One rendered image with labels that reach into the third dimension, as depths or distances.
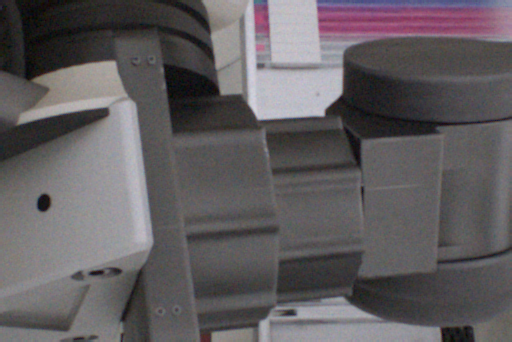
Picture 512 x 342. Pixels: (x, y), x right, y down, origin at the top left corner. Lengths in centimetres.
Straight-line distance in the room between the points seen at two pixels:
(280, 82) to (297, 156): 91
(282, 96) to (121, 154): 95
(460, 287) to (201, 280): 11
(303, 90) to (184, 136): 92
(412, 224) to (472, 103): 5
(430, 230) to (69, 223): 14
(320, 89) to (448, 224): 88
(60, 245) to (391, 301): 15
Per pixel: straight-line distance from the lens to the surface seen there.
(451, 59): 42
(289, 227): 36
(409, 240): 39
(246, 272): 36
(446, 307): 42
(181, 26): 38
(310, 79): 128
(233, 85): 178
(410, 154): 38
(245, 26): 129
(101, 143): 33
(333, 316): 116
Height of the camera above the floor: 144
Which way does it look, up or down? 37 degrees down
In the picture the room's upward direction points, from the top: 67 degrees clockwise
